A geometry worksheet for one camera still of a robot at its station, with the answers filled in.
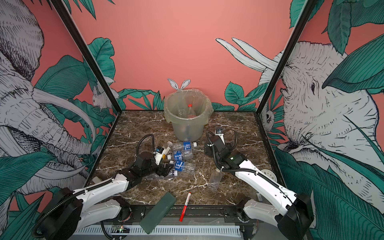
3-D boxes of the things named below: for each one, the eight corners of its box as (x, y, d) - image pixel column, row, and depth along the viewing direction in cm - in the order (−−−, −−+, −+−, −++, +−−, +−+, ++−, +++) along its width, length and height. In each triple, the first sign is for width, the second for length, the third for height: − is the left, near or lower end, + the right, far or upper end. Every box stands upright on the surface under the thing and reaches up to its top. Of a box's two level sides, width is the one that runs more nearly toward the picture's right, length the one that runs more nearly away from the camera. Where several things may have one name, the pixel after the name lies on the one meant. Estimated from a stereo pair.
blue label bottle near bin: (173, 150, 98) (172, 147, 94) (174, 144, 101) (173, 140, 98) (196, 151, 98) (196, 147, 95) (196, 144, 101) (196, 140, 98)
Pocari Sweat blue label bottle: (168, 163, 93) (167, 159, 89) (167, 156, 97) (166, 152, 92) (193, 158, 95) (193, 155, 91) (192, 152, 99) (192, 147, 95)
